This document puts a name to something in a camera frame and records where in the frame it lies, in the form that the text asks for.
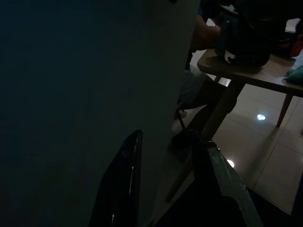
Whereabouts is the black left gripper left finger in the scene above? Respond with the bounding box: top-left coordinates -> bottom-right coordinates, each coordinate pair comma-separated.
89,129 -> 143,227

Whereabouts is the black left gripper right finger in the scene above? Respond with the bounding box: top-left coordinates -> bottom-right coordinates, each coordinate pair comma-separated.
189,129 -> 263,227

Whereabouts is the black metal chair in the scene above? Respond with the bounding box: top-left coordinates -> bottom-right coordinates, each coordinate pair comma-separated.
175,109 -> 187,131

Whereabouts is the wooden table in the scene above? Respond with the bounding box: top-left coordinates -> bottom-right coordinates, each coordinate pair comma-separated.
165,48 -> 303,201

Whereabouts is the black round fan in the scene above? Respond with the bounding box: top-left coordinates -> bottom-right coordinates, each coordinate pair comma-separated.
214,9 -> 272,68

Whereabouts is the seated person in blue shirt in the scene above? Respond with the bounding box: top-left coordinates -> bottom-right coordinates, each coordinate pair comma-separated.
169,14 -> 237,161

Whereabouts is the orange black battery box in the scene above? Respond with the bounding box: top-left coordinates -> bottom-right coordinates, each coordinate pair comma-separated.
278,35 -> 303,59

